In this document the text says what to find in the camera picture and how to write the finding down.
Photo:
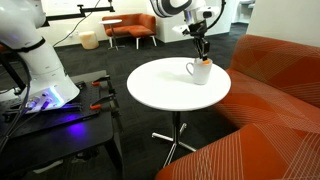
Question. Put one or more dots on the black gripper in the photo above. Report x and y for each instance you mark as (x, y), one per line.
(198, 29)

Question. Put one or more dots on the orange marker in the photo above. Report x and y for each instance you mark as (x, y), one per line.
(207, 61)

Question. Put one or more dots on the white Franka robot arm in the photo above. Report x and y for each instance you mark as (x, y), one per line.
(40, 60)

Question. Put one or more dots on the white ceramic mug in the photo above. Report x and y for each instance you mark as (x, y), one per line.
(201, 73)

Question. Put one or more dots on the small orange lounge sofa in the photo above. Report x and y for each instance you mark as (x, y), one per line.
(133, 26)

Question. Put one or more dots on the chrome star table base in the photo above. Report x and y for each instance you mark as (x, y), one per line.
(176, 133)

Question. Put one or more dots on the orange patterned corner sofa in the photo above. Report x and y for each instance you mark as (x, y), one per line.
(266, 116)

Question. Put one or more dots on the small white side table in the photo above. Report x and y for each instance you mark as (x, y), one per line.
(112, 22)

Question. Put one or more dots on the beige round stool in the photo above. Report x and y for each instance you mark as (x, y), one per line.
(89, 40)

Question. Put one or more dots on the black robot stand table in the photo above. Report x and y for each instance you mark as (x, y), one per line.
(66, 143)

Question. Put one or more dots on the black breadboard plate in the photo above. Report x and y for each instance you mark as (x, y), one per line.
(50, 116)

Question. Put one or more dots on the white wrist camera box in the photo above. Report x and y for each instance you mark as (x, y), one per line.
(181, 29)

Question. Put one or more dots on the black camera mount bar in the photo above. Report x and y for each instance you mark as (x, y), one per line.
(83, 12)

